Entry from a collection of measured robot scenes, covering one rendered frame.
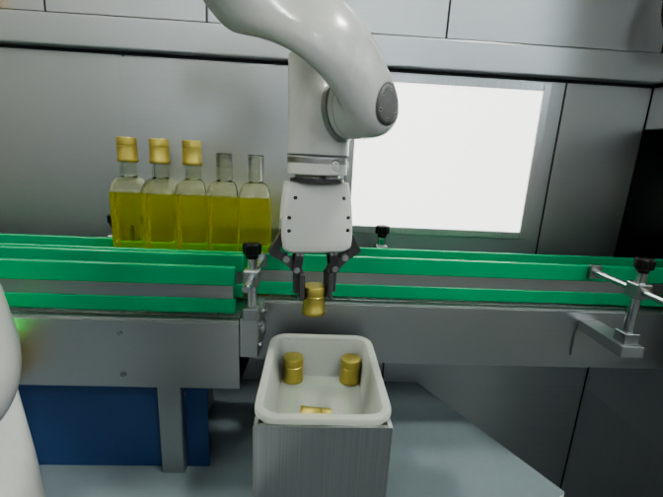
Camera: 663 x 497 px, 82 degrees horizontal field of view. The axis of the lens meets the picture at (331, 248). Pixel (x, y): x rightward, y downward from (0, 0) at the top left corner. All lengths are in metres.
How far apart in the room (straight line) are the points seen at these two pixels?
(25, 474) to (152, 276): 0.33
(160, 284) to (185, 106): 0.39
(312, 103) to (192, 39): 0.47
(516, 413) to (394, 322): 0.58
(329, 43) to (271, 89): 0.45
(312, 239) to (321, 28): 0.25
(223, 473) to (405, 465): 0.34
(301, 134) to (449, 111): 0.47
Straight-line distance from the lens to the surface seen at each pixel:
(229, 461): 0.85
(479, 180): 0.94
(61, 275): 0.74
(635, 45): 1.15
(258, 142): 0.86
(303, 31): 0.43
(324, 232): 0.53
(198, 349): 0.69
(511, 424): 1.26
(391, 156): 0.87
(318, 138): 0.50
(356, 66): 0.43
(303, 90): 0.51
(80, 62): 1.03
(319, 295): 0.56
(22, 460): 0.45
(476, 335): 0.82
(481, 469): 0.89
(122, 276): 0.70
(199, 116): 0.89
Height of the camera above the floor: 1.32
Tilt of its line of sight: 14 degrees down
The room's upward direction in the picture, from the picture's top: 3 degrees clockwise
